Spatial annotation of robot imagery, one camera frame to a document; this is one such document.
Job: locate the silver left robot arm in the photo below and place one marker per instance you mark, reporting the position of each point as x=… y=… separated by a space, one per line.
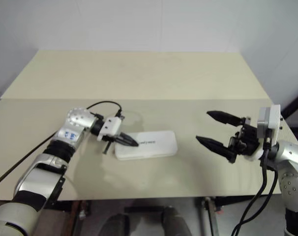
x=75 y=120

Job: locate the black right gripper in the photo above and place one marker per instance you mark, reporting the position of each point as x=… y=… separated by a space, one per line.
x=248 y=140

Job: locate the black frame beside table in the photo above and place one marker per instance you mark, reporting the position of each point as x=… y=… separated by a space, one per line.
x=296 y=103

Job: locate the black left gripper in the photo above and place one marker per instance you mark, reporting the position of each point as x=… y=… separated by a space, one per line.
x=113 y=138

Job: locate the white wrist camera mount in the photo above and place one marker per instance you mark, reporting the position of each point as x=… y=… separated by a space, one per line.
x=110 y=125
x=274 y=118

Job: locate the metal table leg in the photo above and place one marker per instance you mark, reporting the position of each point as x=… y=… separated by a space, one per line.
x=211 y=216

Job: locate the dark rounded shape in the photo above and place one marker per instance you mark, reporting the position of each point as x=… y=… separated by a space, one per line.
x=118 y=225
x=176 y=222

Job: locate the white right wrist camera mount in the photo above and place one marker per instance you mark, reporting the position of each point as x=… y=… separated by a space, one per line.
x=274 y=118

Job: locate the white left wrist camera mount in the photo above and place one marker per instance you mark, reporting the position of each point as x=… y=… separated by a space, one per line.
x=110 y=125

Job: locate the white plastic pencil case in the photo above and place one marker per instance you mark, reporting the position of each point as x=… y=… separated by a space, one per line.
x=158 y=145

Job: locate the black crossbar under table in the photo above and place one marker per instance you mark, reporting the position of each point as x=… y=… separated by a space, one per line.
x=144 y=209

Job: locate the dark brown panel under table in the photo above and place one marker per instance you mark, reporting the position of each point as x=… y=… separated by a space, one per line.
x=65 y=221

